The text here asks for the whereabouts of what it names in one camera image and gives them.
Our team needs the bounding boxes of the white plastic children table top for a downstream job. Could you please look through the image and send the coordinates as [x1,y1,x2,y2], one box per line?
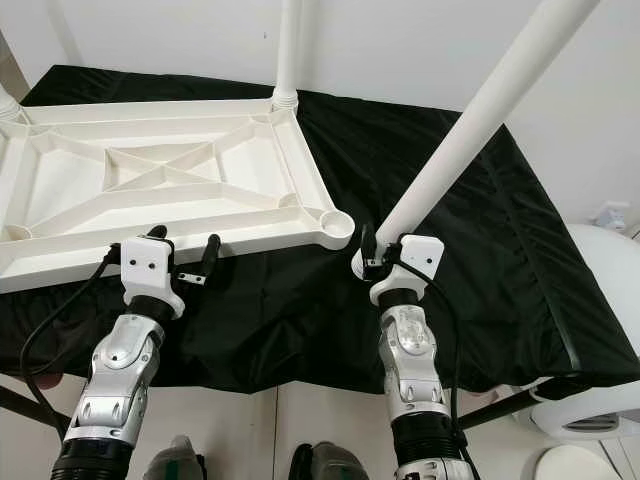
[0,90,359,297]

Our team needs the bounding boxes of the black table cloth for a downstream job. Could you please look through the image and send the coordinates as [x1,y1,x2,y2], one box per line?
[0,63,640,396]

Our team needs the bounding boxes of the grey robot right leg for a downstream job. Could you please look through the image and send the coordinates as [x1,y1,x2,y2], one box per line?
[290,442,371,480]

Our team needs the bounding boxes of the white floor fan heater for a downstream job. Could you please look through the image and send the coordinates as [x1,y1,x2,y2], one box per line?
[525,388,640,442]

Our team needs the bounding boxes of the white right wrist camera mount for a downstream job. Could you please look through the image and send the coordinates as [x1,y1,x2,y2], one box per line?
[368,234,447,307]

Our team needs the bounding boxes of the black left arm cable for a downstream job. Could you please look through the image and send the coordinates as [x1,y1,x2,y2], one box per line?
[20,244,127,443]

